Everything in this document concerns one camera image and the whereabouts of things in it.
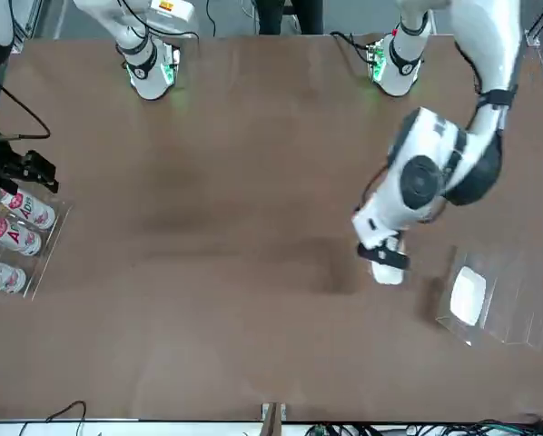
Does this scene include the black right base cable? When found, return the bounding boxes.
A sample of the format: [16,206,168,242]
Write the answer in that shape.
[143,0,218,59]

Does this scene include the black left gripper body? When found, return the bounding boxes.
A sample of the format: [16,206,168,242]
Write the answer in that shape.
[356,243,411,273]

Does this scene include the clear plastic bottle shelf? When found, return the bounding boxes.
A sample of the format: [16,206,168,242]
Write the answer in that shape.
[0,181,72,301]

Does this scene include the black base cable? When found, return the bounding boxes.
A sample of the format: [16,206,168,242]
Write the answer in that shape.
[143,0,218,59]
[329,29,375,64]

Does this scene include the person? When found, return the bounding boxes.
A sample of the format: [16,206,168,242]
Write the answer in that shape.
[252,0,325,36]

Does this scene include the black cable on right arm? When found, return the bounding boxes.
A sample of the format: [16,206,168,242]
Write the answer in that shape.
[0,66,52,140]

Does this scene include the tangled desk cables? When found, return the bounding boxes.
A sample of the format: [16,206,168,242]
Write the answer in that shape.
[307,411,543,436]

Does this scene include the black adapter cable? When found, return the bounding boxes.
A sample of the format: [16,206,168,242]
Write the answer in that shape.
[45,400,89,426]

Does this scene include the clear plastic stepped holder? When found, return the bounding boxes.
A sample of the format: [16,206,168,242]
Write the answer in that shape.
[434,243,543,352]

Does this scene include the aluminium corner post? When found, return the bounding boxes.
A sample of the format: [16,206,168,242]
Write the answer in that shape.
[524,0,543,46]
[15,0,45,51]

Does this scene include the black left base cable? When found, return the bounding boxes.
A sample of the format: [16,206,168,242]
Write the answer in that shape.
[329,29,375,64]

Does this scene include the large white box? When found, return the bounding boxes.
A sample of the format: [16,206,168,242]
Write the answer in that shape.
[370,238,408,287]

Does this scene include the white bottle pink cap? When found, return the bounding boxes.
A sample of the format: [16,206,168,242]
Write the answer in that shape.
[0,212,43,257]
[0,180,56,231]
[0,258,28,294]

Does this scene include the aluminium frame post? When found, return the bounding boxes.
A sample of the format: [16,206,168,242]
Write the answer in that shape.
[260,401,291,436]

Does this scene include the white cabinet with yellow label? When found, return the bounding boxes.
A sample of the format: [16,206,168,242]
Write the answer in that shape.
[148,0,196,24]

